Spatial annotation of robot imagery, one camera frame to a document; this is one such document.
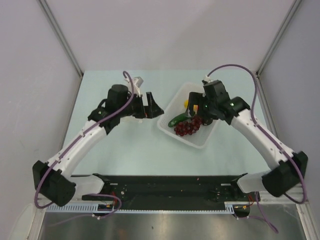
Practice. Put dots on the aluminium corner post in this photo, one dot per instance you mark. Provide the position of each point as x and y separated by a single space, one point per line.
49 15
294 8

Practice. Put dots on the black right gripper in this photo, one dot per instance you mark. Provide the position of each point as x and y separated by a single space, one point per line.
196 98

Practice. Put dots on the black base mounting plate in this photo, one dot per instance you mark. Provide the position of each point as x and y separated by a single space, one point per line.
217 188

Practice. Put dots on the aluminium left corner post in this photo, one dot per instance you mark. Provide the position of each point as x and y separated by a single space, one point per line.
49 15

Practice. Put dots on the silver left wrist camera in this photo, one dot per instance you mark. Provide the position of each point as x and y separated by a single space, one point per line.
137 82

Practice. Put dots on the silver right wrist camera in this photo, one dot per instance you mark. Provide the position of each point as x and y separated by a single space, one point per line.
207 81

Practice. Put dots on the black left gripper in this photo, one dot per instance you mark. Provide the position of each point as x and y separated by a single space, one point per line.
150 111

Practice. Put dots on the aluminium front frame rail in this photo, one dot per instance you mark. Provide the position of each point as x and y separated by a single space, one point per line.
296 195

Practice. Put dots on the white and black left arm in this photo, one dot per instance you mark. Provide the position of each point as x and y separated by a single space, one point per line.
53 179

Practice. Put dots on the clear zip top bag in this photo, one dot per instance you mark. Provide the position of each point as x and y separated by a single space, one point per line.
131 119

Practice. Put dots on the dark round fake fruit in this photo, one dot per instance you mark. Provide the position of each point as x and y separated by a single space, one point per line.
207 121

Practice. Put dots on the green fake vegetable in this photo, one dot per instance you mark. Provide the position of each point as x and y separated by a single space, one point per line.
178 119

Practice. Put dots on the dark purple fake grapes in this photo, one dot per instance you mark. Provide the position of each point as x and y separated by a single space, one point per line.
189 126

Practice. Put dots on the aluminium right corner post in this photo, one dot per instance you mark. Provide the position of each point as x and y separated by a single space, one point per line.
294 8

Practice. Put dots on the white slotted cable duct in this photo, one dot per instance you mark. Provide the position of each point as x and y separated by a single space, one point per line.
108 207

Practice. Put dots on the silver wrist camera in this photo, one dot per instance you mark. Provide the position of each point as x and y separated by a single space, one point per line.
137 82
207 81

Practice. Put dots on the yellow fake fruit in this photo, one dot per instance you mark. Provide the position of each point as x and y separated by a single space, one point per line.
186 104

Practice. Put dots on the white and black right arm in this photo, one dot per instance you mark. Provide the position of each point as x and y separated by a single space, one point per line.
286 167

